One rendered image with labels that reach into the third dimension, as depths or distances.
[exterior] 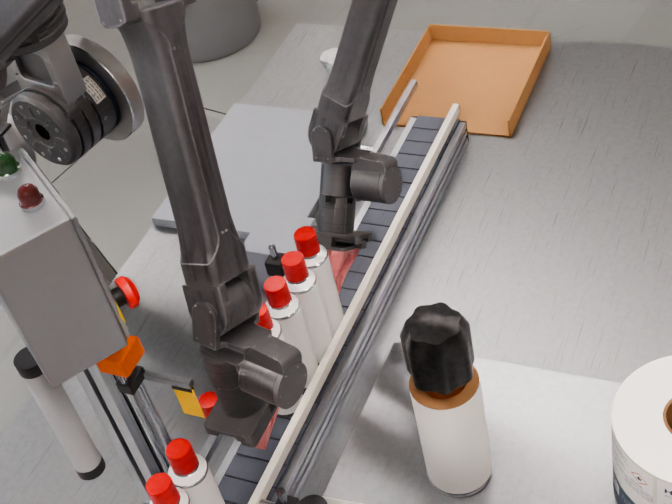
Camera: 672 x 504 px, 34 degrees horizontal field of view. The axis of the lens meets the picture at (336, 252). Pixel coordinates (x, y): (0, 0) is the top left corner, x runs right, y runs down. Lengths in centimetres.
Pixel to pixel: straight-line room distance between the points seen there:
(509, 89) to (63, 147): 88
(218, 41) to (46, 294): 298
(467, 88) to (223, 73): 190
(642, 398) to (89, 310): 67
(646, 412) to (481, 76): 105
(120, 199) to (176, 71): 242
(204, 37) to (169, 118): 286
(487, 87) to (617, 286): 60
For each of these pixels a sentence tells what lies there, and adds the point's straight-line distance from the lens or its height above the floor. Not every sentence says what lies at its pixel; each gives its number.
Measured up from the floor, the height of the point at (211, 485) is 101.
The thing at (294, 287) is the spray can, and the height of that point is 105.
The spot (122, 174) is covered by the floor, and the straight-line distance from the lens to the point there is 371.
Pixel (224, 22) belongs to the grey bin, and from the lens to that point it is 405.
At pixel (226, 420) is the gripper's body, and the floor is 110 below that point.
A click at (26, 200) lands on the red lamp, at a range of 114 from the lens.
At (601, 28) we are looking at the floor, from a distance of 392.
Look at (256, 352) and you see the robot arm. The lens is 126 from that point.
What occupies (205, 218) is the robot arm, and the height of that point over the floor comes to 137.
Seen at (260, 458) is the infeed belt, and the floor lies 88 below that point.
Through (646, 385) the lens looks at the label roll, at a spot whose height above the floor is 102.
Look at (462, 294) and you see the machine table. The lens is 182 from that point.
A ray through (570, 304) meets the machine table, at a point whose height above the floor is 83.
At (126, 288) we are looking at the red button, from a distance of 122.
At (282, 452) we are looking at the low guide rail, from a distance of 156.
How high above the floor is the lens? 213
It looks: 42 degrees down
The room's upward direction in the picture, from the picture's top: 14 degrees counter-clockwise
